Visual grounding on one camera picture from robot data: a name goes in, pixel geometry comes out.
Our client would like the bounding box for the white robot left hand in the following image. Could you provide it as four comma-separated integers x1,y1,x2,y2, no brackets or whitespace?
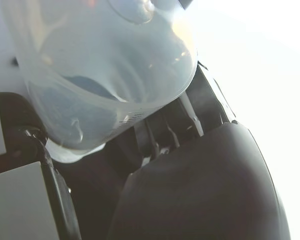
0,61,292,240

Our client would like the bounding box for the large translucent plastic syringe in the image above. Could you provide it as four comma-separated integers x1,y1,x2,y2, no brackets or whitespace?
2,0,199,164

